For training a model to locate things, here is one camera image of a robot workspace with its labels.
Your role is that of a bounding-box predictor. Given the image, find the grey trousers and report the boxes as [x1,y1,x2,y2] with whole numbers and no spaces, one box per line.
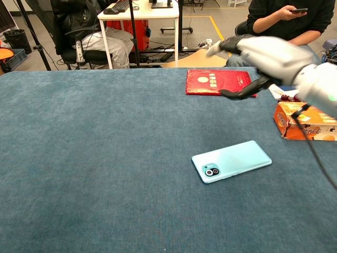
[76,27,135,70]

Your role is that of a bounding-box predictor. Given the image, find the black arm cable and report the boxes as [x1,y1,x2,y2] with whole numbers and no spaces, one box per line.
[291,104,337,191]

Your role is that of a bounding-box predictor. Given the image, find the dark red cherries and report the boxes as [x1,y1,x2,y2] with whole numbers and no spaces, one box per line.
[280,93,302,103]

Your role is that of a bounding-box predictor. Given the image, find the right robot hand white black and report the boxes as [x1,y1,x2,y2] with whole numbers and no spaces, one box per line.
[205,34,316,101]

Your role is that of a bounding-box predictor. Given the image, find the black tripod stand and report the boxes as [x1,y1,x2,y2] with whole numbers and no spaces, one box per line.
[15,0,52,71]

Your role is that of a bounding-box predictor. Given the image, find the brown cardboard sheet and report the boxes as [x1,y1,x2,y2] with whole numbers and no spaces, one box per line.
[160,49,229,68]

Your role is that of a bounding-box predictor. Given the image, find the orange round object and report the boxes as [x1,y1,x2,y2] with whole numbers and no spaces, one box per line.
[0,47,15,60]

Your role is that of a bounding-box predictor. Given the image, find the white handheld device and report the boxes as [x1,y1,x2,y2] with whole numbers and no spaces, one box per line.
[75,40,85,63]

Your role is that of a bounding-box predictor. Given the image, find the white desk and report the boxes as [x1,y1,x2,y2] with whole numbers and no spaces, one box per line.
[97,0,180,70]

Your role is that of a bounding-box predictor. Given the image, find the blue table cloth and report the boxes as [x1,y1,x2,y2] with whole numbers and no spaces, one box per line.
[0,65,337,253]

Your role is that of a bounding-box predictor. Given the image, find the orange cardboard box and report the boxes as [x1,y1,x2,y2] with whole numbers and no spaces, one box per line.
[273,101,337,142]

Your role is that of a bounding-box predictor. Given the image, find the black jacket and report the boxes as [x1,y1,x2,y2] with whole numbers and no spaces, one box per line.
[51,0,106,48]

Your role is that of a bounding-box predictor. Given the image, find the black keyboard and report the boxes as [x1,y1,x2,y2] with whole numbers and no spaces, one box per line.
[112,0,135,13]

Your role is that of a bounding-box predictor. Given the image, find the blue plastic crate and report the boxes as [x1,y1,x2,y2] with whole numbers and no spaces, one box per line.
[5,48,28,71]

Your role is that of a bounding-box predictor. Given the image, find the light blue smartphone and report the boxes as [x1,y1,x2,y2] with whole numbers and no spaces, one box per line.
[191,140,273,184]

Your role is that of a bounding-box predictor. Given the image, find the red cabinet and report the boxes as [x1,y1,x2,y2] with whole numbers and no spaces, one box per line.
[106,20,150,52]

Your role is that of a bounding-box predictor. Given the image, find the tangled cables bundle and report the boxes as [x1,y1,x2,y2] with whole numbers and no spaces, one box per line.
[320,38,337,65]

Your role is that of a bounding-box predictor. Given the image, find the black stool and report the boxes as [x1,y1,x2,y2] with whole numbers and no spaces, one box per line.
[234,20,250,36]

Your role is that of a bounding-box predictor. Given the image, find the cream paper sheet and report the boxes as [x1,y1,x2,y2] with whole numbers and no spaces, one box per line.
[267,84,300,100]

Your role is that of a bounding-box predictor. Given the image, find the red certificate booklet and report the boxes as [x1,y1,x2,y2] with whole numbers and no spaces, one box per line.
[185,69,258,98]

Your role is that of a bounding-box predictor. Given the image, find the black trash bin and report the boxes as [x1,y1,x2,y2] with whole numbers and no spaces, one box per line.
[3,28,33,55]

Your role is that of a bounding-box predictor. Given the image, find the person in black sweater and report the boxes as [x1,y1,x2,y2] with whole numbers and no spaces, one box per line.
[226,0,337,67]

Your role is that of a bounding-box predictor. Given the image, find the black rolling stand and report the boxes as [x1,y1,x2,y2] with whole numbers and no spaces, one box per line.
[160,0,201,56]

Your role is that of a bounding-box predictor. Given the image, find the black vertical pole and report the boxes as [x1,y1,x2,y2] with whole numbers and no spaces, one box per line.
[128,0,141,68]

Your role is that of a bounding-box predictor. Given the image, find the black office chair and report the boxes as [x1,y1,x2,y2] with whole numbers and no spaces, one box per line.
[51,0,114,71]

